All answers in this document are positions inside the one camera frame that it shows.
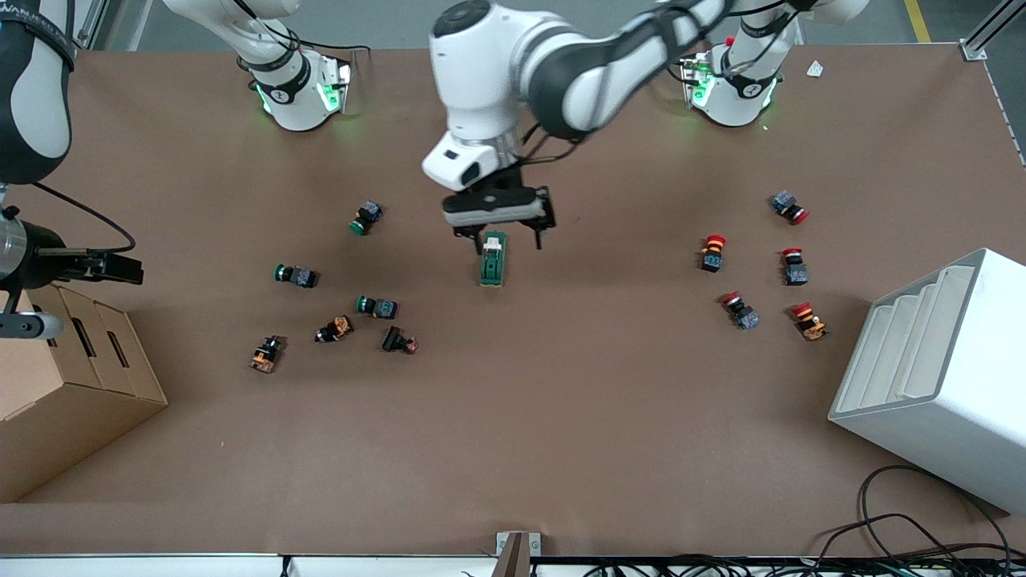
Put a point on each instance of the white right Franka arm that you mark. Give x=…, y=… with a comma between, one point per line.
x=296, y=96

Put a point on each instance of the brown cardboard box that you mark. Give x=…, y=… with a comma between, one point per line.
x=64, y=417

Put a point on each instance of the small white paper scrap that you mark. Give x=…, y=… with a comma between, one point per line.
x=815, y=70

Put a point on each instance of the red button with orange body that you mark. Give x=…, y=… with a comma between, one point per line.
x=809, y=324

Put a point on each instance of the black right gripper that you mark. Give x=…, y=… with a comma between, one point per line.
x=42, y=255

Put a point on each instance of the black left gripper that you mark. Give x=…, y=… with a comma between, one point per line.
x=506, y=183

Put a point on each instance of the red push button switch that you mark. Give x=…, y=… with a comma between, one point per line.
x=795, y=272
x=787, y=203
x=744, y=314

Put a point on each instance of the green push button switch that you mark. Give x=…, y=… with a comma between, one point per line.
x=367, y=215
x=381, y=308
x=298, y=276

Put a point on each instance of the green load switch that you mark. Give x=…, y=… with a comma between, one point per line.
x=493, y=268

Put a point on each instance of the aluminium frame profile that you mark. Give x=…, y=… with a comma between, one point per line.
x=974, y=48
x=90, y=24

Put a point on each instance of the grey metal bracket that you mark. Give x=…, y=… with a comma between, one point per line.
x=517, y=553

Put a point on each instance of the black orange selector switch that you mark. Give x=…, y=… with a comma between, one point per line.
x=337, y=328
x=266, y=354

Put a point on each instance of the black switch with red tip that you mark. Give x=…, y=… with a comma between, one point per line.
x=394, y=340

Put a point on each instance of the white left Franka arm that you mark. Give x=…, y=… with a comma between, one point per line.
x=481, y=64

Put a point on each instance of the white stepped rack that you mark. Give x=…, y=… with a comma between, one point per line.
x=962, y=417

